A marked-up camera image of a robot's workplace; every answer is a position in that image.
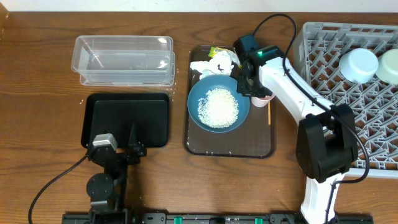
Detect pink plastic cup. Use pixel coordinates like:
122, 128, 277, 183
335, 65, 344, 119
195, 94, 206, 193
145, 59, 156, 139
251, 94, 275, 108

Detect light blue bowl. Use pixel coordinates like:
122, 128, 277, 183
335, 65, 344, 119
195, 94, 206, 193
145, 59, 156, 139
339, 48, 379, 83

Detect mint green bowl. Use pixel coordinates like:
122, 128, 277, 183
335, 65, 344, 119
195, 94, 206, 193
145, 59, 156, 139
376, 49, 398, 85

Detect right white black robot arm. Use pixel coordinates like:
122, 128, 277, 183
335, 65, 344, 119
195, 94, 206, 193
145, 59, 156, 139
233, 34, 358, 223

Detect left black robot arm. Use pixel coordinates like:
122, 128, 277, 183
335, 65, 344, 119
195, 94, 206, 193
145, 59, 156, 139
86, 126, 146, 223

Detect grey dishwasher rack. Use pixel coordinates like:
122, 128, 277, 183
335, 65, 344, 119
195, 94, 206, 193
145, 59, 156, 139
294, 22, 397, 179

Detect crumpled white paper napkin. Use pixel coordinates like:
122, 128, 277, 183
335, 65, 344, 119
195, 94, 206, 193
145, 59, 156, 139
190, 50, 234, 80

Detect black plastic tray bin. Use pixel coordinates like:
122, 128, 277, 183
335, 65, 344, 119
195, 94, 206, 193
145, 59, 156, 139
81, 93, 170, 148

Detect yellow green snack wrapper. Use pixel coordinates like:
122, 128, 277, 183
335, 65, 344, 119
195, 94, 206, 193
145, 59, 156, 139
208, 47, 240, 65

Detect wooden chopstick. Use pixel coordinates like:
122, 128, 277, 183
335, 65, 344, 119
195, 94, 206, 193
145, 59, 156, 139
267, 102, 271, 126

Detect dark blue plate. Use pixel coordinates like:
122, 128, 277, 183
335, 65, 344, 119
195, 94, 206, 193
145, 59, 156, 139
187, 75, 250, 133

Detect pile of white rice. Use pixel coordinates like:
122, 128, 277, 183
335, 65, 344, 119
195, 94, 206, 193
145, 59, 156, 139
197, 88, 239, 129

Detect dark brown serving tray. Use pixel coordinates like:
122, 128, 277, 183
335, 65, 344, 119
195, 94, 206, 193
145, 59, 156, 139
184, 45, 275, 159

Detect clear plastic container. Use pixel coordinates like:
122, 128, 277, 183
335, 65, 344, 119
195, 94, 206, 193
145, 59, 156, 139
71, 35, 175, 86

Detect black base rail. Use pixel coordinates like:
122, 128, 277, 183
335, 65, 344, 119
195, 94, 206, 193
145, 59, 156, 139
61, 212, 374, 224

